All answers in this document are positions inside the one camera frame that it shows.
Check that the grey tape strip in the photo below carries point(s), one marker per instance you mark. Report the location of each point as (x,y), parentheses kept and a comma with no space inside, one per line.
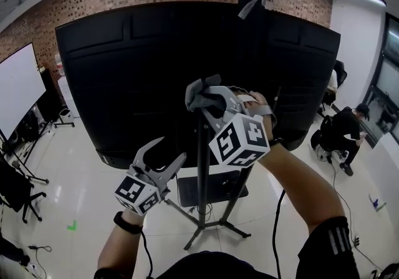
(249,8)

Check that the black office chair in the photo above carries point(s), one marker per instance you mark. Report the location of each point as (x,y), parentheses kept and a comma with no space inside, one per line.
(14,187)
(324,134)

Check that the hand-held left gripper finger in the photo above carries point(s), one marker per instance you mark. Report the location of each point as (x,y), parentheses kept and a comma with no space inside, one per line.
(174,170)
(140,159)

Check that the person's left forearm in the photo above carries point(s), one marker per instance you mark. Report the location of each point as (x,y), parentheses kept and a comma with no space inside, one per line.
(118,249)

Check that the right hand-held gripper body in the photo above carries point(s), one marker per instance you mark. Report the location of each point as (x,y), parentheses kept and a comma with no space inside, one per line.
(240,140)

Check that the person's right hand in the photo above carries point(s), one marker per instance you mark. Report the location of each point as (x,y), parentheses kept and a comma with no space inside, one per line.
(254,101)

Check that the dark glass window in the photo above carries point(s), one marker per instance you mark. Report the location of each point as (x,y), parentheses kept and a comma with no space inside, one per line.
(389,78)

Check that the green floor tape mark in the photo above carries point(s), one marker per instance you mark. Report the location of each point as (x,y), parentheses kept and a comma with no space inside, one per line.
(72,226)

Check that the person's right forearm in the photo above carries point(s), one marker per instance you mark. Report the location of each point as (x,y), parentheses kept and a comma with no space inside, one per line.
(305,184)

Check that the black power strip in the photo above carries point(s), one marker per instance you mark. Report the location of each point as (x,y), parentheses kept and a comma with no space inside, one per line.
(355,242)

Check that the grey cloth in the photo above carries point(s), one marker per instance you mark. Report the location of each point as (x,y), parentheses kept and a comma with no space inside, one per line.
(194,97)

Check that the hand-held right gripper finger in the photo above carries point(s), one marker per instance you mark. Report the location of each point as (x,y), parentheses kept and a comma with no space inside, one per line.
(230,95)
(215,123)

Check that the blue and green floor tape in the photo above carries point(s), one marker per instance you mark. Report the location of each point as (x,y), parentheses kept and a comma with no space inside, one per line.
(377,203)

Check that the person's black shirt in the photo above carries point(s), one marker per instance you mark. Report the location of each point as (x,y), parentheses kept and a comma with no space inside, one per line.
(330,256)

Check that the black wrist watch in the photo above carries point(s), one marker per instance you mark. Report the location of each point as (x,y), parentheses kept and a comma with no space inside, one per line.
(124,225)

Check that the seated person in white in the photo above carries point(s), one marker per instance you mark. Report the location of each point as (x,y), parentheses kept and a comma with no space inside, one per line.
(341,72)

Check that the black television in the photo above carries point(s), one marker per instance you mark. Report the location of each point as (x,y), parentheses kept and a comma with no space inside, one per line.
(140,84)

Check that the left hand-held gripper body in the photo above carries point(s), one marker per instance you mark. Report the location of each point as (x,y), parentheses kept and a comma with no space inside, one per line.
(134,193)

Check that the small white wheeled cart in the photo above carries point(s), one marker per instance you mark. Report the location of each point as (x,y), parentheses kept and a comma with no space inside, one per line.
(65,117)

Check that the black TV stand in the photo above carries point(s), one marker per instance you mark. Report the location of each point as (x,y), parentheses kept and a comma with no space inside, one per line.
(202,178)

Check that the white screen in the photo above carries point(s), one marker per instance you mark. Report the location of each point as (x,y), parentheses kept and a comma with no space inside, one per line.
(18,91)

